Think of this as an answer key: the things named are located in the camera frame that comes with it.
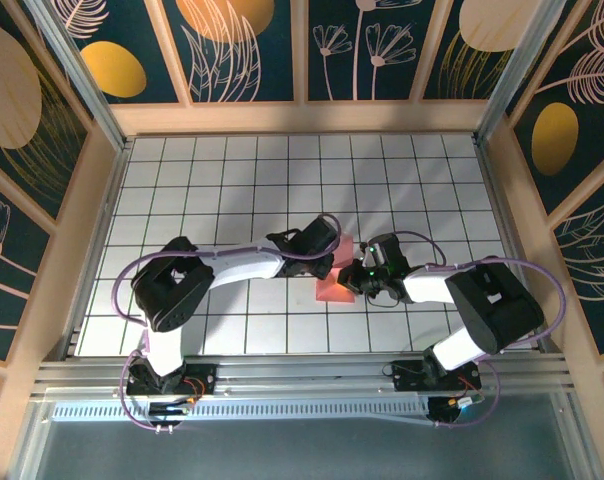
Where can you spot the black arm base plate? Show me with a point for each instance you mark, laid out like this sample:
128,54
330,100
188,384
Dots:
204,375
407,377

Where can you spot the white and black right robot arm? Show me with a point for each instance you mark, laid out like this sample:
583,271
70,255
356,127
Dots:
432,287

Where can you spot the aluminium frame rail with grooves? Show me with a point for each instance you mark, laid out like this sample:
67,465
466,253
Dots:
307,375

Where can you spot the aluminium corner post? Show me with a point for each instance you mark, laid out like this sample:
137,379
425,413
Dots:
513,75
82,75

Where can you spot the pink paper sheet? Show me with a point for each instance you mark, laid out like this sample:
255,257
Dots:
332,295

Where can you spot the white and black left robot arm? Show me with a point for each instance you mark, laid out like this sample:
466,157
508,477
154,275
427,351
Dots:
242,265

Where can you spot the aluminium table side rail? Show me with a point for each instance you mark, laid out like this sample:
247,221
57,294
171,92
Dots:
501,210
94,240

